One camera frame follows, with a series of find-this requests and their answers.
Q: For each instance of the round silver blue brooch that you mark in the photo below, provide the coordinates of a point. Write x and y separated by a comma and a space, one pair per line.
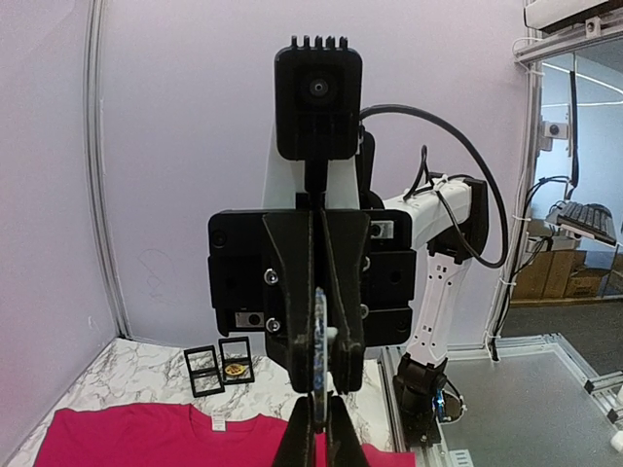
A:
322, 337

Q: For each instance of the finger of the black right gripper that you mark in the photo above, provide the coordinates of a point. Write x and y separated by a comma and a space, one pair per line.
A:
287, 261
345, 234

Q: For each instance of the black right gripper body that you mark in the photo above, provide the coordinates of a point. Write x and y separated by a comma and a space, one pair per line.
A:
246, 287

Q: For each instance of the gold brooch in case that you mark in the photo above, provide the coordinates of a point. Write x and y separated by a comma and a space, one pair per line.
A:
235, 370

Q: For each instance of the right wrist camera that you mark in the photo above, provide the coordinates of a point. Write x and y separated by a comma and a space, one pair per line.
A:
318, 86

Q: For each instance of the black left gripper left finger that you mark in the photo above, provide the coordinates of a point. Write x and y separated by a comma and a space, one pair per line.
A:
297, 446

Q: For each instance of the black keyboard in background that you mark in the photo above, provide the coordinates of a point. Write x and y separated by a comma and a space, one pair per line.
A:
591, 220

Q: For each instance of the cardboard boxes in background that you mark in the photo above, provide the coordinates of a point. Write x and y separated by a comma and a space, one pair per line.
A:
561, 265

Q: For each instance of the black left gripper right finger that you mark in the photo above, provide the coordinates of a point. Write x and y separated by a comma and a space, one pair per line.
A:
342, 445

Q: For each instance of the right aluminium frame post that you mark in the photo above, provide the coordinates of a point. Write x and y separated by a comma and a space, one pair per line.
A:
518, 218

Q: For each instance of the magenta t-shirt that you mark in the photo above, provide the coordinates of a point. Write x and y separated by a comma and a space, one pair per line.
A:
156, 434

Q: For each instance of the aluminium front rail base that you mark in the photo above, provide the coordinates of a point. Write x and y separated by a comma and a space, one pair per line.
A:
539, 404

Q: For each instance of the aluminium frame post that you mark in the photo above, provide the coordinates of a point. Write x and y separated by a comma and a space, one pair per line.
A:
518, 218
95, 167

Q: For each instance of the black hexagonal brooch display case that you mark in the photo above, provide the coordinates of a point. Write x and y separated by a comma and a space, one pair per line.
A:
205, 365

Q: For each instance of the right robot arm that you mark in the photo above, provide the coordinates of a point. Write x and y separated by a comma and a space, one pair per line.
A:
450, 226

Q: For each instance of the left aluminium frame post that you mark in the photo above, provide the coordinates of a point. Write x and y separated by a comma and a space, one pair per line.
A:
95, 167

